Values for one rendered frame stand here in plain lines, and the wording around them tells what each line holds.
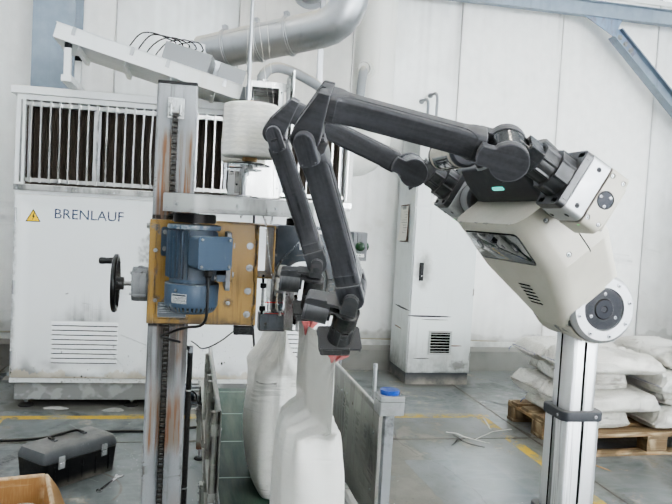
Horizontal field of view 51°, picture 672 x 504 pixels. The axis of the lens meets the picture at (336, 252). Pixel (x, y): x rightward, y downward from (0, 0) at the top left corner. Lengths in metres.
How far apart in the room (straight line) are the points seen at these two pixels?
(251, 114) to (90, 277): 3.12
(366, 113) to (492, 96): 5.53
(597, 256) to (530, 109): 5.42
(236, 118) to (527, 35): 5.31
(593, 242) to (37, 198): 3.97
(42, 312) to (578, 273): 3.98
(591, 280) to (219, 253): 0.94
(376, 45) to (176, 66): 1.62
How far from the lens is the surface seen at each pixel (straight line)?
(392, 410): 2.22
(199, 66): 4.71
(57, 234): 4.99
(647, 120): 7.62
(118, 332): 5.00
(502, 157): 1.35
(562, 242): 1.57
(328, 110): 1.35
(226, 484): 2.76
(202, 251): 1.92
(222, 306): 2.21
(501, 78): 6.92
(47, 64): 5.95
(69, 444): 3.82
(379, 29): 5.55
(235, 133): 2.02
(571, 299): 1.66
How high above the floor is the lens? 1.38
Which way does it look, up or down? 3 degrees down
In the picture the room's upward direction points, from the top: 3 degrees clockwise
